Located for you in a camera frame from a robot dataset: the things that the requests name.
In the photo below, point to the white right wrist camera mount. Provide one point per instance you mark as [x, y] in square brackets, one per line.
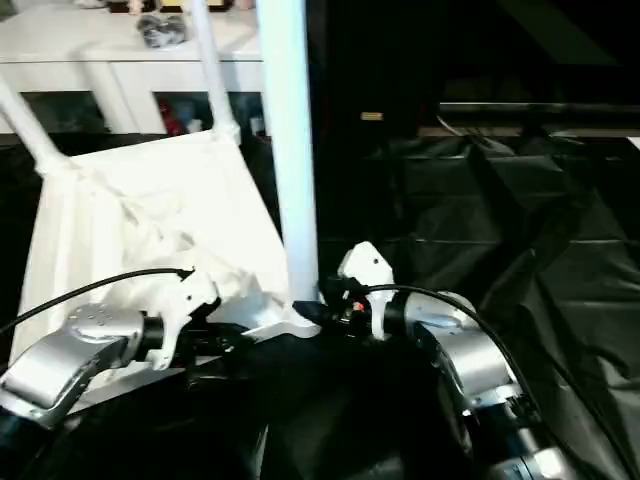
[367, 265]

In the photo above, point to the black fabric case gold label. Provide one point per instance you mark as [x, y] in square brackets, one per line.
[371, 116]

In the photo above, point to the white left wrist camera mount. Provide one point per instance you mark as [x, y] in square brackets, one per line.
[185, 305]

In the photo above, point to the white plastic table top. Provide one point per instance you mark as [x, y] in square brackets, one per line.
[150, 210]

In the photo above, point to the white plastic table leg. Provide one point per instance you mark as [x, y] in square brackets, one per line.
[25, 125]
[215, 65]
[290, 150]

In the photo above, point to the white cabinet with glass doors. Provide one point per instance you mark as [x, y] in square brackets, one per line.
[75, 45]

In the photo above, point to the black plastic mat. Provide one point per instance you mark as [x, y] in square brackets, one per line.
[500, 225]

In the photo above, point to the clear bag of black parts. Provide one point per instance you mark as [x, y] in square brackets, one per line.
[162, 30]

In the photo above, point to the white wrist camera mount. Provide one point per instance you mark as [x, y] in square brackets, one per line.
[185, 305]
[367, 265]

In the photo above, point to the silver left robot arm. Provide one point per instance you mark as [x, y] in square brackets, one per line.
[75, 340]

